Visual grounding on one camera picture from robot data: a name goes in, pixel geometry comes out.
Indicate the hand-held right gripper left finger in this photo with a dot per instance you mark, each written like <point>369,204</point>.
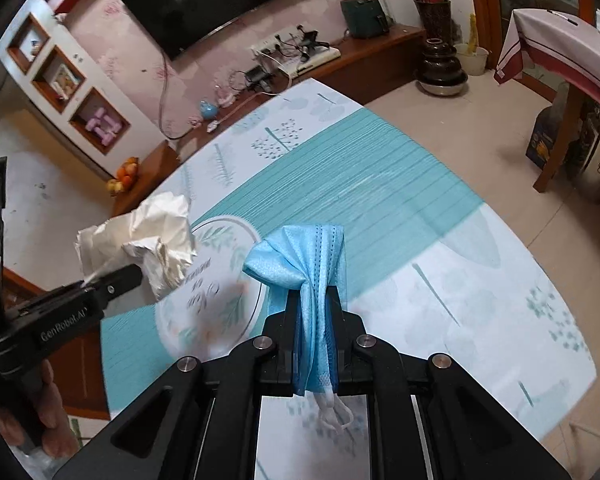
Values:
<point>282,330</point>

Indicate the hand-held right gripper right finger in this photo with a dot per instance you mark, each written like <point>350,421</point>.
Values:
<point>347,340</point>

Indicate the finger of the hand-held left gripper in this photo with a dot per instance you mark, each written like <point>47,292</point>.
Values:
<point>117,282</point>

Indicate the blue face mask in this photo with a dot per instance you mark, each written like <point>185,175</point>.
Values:
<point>300,255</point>

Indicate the clear plastic bag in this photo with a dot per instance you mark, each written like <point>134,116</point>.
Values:
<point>55,467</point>

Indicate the person's left hand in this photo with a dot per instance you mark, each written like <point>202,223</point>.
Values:
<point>55,410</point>

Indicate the wooden cabinet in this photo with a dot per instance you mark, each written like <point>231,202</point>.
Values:
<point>80,370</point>

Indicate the table with teal tablecloth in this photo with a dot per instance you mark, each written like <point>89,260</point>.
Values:
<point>405,210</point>

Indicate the pink dumbbells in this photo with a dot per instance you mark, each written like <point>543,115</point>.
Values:
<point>101,125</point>

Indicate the blue round ornament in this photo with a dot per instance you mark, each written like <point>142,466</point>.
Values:
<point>208,110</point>

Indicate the blue cardboard box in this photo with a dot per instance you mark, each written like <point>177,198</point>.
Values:
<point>542,140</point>

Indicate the wooden television stand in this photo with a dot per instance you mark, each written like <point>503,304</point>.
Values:
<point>370,60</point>

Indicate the white power strip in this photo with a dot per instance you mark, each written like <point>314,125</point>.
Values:
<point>272,42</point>

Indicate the stack of black pots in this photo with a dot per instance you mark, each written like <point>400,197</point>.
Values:
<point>442,70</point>

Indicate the black television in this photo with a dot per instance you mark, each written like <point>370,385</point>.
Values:
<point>220,0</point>

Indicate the white bucket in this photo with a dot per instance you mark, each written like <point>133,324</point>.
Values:
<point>472,62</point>

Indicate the dark green air fryer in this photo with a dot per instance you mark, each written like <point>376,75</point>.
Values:
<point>364,16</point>

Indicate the table with pink cloth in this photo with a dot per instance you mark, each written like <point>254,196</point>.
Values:
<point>555,45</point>

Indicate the white wall shelf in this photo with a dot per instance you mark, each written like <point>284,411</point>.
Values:
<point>35,105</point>

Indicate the photo frame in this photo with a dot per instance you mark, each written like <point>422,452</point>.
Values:
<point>62,81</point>

